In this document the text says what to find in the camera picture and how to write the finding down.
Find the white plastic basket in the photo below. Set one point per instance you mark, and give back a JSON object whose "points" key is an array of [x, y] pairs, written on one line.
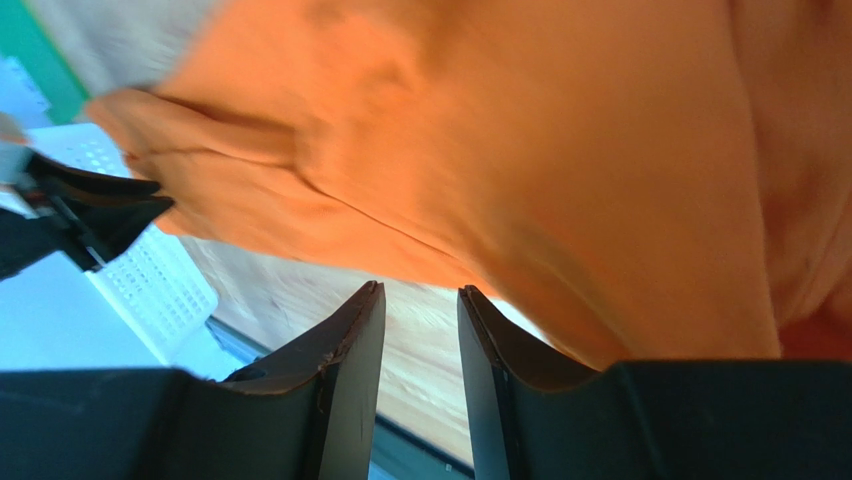
{"points": [[155, 286]]}

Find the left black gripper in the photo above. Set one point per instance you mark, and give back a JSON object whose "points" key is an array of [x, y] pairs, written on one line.
{"points": [[98, 219]]}

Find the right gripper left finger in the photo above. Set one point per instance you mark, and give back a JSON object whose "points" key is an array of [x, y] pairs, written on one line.
{"points": [[305, 411]]}

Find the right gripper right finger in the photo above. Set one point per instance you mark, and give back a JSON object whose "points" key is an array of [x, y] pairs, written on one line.
{"points": [[537, 414]]}

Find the green cutting mat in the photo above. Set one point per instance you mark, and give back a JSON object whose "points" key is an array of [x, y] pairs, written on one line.
{"points": [[38, 87]]}

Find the orange t shirt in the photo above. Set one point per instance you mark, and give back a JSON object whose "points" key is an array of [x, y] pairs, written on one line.
{"points": [[641, 179]]}

